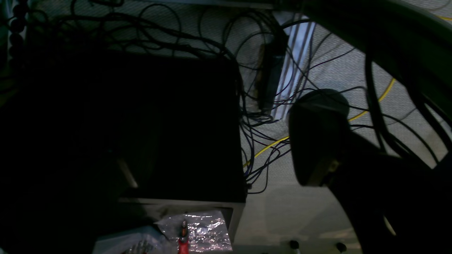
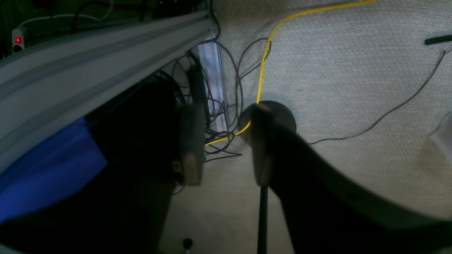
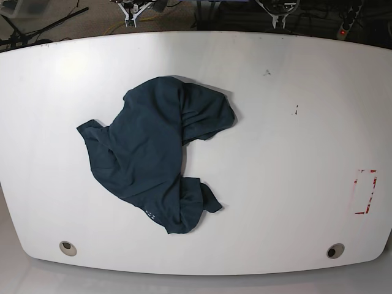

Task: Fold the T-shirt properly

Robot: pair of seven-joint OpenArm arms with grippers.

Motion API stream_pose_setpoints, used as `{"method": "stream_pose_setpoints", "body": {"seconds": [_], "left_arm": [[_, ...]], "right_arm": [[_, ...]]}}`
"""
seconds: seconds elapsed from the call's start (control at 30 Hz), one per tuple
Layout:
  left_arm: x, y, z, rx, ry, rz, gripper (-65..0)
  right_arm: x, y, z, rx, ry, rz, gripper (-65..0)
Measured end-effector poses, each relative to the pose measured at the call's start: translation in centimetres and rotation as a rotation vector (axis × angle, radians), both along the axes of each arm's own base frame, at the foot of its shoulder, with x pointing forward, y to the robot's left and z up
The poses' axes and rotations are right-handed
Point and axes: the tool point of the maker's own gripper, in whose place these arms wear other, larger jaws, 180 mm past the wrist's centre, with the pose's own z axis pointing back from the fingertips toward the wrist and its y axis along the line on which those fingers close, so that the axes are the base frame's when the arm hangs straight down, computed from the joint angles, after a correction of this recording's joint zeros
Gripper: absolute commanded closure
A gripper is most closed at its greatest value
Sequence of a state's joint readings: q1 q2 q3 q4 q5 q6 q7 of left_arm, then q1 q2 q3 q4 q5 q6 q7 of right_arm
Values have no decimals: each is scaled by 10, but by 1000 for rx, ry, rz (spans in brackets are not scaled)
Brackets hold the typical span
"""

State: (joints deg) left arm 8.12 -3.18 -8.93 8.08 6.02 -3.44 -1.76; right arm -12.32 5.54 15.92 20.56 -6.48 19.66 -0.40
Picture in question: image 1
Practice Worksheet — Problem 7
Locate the crinkled plastic bag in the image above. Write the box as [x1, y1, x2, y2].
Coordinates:
[155, 210, 233, 254]

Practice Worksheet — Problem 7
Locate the yellow cable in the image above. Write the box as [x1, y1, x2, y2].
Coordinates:
[243, 78, 396, 168]

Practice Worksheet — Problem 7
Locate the red handled tool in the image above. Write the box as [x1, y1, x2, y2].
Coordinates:
[178, 220, 190, 254]

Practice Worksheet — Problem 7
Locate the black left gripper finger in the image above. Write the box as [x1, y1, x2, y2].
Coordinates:
[288, 89, 350, 187]

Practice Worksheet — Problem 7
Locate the black computer case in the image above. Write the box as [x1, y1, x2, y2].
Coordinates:
[32, 51, 246, 204]

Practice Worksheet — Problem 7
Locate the black power strip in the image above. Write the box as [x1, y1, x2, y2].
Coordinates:
[256, 34, 289, 112]

